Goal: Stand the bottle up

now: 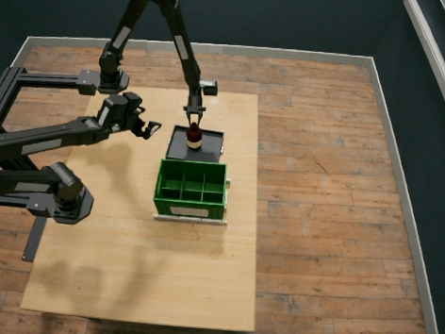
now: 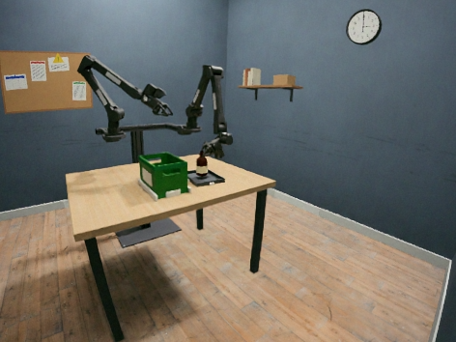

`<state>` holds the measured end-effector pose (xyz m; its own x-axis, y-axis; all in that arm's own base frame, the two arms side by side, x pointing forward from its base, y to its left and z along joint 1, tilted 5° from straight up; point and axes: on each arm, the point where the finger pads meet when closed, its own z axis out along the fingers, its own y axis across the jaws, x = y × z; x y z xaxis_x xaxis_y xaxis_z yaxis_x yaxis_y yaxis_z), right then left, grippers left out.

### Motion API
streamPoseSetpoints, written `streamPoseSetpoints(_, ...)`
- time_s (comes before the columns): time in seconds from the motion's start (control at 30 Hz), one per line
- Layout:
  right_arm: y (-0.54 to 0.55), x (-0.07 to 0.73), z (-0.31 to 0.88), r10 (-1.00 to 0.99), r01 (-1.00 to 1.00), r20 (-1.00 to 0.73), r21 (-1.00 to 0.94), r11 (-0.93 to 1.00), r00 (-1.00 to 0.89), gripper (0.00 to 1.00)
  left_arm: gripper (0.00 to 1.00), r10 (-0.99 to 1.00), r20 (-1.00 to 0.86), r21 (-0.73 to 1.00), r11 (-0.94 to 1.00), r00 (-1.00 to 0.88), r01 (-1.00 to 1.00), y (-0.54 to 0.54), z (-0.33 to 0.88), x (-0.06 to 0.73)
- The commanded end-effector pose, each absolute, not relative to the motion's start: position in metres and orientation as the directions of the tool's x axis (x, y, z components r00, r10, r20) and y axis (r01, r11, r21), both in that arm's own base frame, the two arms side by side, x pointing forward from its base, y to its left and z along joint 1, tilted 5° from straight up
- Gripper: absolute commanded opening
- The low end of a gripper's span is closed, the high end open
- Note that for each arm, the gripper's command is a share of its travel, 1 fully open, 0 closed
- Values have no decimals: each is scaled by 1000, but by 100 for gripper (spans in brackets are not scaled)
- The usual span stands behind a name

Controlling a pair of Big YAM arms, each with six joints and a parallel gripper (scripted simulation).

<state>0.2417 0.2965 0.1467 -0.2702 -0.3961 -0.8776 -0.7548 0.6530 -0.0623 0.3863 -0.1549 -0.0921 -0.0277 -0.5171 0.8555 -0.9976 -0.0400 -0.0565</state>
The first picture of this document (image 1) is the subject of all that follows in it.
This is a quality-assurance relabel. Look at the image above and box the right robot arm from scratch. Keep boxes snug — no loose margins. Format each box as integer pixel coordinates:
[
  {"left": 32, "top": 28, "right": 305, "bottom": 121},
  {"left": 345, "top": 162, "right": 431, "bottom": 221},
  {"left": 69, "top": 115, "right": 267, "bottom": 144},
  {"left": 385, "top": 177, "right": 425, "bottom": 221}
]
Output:
[{"left": 0, "top": 92, "right": 143, "bottom": 220}]

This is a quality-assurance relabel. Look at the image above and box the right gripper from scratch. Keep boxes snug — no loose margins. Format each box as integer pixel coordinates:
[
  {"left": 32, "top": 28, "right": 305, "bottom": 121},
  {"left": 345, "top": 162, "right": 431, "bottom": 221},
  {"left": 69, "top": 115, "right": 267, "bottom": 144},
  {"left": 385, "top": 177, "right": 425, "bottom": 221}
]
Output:
[{"left": 121, "top": 106, "right": 162, "bottom": 140}]

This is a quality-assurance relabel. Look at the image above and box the dark brown bottle with cream label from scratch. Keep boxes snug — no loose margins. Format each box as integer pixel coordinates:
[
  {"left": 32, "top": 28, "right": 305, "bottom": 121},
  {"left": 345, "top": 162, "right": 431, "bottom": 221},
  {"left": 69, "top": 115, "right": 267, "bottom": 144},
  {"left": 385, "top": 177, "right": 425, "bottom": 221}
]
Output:
[{"left": 186, "top": 122, "right": 203, "bottom": 150}]

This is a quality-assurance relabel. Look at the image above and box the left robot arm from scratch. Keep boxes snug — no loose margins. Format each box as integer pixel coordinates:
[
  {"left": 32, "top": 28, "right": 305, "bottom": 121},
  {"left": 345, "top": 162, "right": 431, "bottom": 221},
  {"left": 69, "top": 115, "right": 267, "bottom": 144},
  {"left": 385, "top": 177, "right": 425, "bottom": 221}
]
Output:
[{"left": 98, "top": 0, "right": 218, "bottom": 96}]

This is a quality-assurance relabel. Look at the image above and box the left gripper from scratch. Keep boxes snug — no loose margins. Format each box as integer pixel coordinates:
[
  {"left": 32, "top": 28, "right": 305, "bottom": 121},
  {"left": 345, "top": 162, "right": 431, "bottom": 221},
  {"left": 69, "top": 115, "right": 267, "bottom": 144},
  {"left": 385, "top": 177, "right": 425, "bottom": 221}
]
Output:
[{"left": 183, "top": 94, "right": 206, "bottom": 130}]

